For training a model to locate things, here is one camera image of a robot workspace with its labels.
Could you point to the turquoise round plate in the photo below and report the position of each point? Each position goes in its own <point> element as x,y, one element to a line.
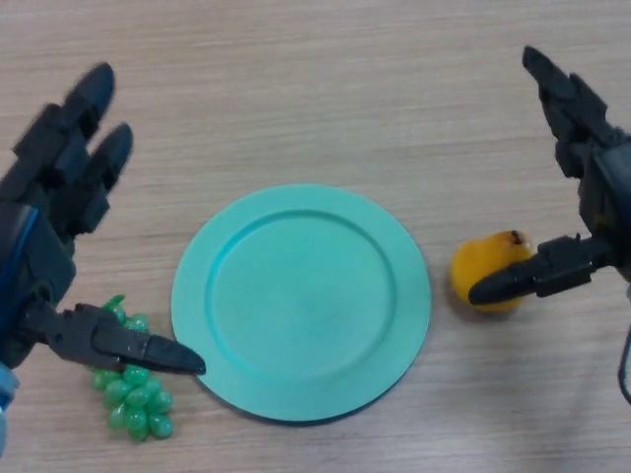
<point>301,305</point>

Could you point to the green grape bunch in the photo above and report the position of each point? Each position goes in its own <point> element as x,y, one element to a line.
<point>138,409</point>

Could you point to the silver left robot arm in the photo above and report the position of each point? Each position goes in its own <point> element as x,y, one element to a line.
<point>6,404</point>

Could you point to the yellow pear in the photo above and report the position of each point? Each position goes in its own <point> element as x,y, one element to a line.
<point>468,263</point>

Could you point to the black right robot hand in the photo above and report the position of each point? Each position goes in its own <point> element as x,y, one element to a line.
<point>609,197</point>

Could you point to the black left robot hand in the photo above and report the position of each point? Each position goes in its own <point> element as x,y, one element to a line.
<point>39,266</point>

